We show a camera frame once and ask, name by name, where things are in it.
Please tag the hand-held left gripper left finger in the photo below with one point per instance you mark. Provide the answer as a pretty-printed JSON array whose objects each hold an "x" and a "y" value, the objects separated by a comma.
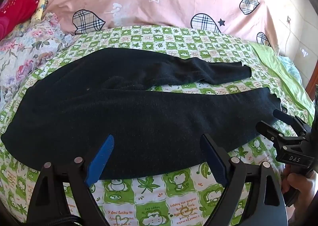
[{"x": 99, "y": 161}]

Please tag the black pants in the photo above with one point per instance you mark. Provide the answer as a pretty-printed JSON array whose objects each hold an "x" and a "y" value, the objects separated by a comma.
[{"x": 129, "y": 116}]

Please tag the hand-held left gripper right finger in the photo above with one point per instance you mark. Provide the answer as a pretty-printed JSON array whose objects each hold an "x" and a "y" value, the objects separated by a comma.
[{"x": 213, "y": 160}]

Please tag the yellow patterned cloth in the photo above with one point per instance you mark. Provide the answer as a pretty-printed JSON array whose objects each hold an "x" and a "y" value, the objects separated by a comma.
[{"x": 41, "y": 6}]

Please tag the plain light green cloth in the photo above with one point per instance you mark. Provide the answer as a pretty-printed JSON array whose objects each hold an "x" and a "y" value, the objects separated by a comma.
[{"x": 275, "y": 64}]

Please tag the floral ruffled pillow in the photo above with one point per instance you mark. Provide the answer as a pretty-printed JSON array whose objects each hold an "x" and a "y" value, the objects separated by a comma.
[{"x": 27, "y": 47}]

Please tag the light blue cloth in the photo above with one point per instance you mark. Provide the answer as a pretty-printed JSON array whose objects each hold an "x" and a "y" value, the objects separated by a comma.
[{"x": 290, "y": 66}]

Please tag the brown wooden bed frame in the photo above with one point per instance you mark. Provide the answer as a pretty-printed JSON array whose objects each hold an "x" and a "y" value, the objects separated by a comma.
[{"x": 313, "y": 84}]

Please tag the person's right hand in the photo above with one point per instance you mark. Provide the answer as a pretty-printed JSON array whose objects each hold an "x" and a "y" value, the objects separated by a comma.
[{"x": 303, "y": 186}]

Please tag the red cloth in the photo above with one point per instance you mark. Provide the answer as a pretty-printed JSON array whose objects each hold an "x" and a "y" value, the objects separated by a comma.
[{"x": 17, "y": 9}]

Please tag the green patterned bed sheet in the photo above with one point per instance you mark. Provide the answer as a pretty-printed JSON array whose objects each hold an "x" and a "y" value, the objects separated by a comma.
[{"x": 154, "y": 198}]

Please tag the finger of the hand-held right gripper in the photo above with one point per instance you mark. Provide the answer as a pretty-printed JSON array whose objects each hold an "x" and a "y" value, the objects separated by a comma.
[
  {"x": 269, "y": 131},
  {"x": 283, "y": 116}
]

